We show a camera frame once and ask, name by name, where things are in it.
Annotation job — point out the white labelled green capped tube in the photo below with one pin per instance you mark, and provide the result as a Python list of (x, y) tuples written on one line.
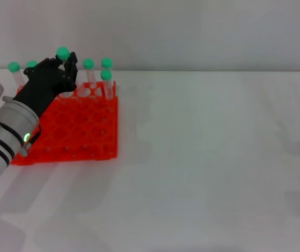
[(63, 53)]

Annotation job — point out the green capped clear test tube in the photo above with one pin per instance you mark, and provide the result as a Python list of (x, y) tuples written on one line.
[(31, 63), (88, 63), (106, 75), (14, 67), (107, 62)]

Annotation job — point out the orange plastic test tube rack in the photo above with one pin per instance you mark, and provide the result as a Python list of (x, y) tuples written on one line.
[(86, 126)]

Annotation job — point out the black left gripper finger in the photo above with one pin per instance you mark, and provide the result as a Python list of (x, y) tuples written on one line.
[(72, 68), (49, 63)]

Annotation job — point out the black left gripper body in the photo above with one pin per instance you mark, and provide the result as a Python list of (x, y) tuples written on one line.
[(42, 86)]

